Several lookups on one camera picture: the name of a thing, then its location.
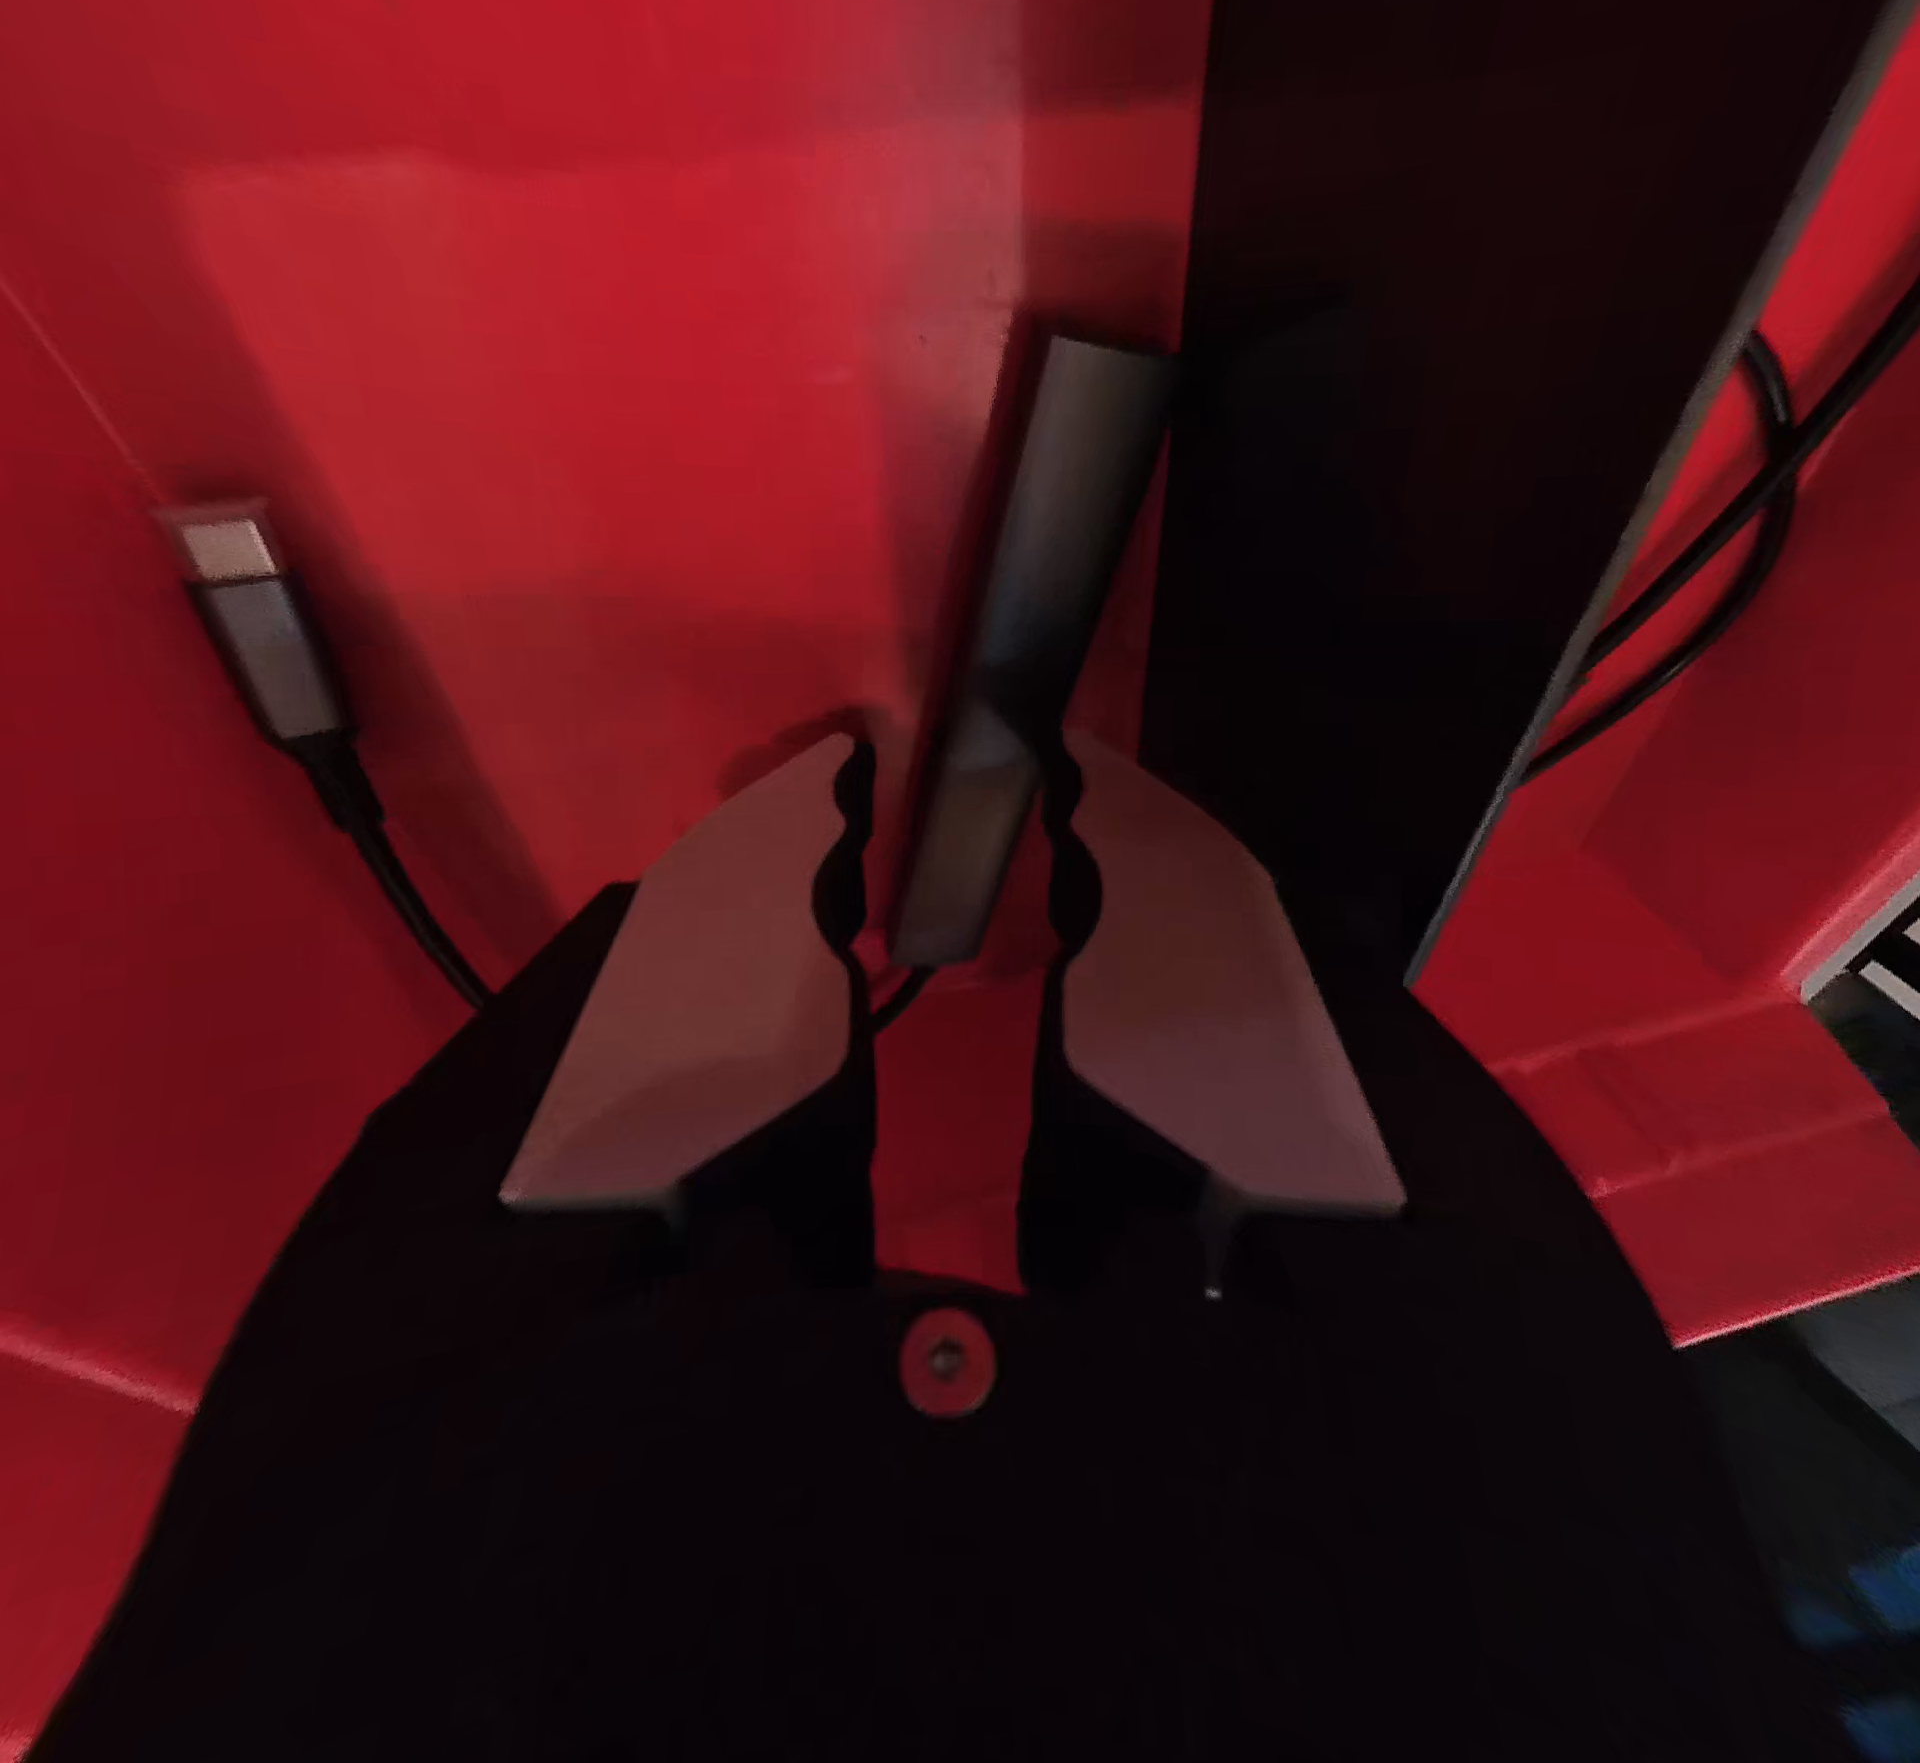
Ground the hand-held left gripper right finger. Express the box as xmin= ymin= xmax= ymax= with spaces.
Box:
xmin=1027 ymin=728 xmax=1412 ymax=1293

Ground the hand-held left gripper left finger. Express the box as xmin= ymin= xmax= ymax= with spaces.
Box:
xmin=499 ymin=733 xmax=879 ymax=1285

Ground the grey usb hub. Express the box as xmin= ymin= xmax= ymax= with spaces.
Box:
xmin=885 ymin=331 xmax=1180 ymax=971

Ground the black hub cable grey plug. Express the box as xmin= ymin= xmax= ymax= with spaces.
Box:
xmin=150 ymin=492 xmax=935 ymax=1044

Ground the red storage box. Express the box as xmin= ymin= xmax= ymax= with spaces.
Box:
xmin=0 ymin=0 xmax=1920 ymax=1763

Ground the black divider panel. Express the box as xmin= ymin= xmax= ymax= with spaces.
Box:
xmin=1138 ymin=0 xmax=1920 ymax=993

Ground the black cable blue usb plug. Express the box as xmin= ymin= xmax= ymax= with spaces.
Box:
xmin=1507 ymin=293 xmax=1920 ymax=783

